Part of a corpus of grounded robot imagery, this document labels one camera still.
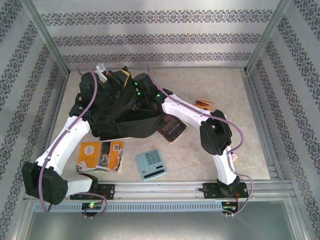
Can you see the black student bag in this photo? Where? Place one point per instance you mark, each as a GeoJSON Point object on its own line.
{"type": "Point", "coordinates": [130, 125]}

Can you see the dark purple book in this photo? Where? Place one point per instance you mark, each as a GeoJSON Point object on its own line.
{"type": "Point", "coordinates": [172, 127]}

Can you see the small brown book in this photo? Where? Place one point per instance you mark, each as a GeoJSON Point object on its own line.
{"type": "Point", "coordinates": [205, 104]}

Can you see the orange paperback book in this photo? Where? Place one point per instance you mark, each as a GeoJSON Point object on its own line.
{"type": "Point", "coordinates": [92, 155]}

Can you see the teal desk calculator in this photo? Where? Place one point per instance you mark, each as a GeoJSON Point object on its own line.
{"type": "Point", "coordinates": [151, 165]}

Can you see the pink and white tissue packet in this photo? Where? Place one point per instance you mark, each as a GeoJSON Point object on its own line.
{"type": "Point", "coordinates": [233, 155]}

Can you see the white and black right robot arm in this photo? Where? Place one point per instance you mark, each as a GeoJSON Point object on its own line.
{"type": "Point", "coordinates": [185, 110]}

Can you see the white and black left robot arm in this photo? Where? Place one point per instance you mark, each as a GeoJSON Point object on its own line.
{"type": "Point", "coordinates": [67, 140]}

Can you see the aluminium side rail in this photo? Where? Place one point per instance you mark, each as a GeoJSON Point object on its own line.
{"type": "Point", "coordinates": [250, 87]}
{"type": "Point", "coordinates": [57, 105]}

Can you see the aluminium frame post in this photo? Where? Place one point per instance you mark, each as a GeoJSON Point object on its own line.
{"type": "Point", "coordinates": [267, 35]}
{"type": "Point", "coordinates": [46, 35]}

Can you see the aluminium mounting rail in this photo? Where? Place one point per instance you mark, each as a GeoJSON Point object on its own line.
{"type": "Point", "coordinates": [160, 190]}

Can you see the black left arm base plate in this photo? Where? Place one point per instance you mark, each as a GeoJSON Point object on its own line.
{"type": "Point", "coordinates": [110, 191]}

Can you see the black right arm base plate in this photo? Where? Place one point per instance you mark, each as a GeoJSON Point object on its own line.
{"type": "Point", "coordinates": [211, 191]}

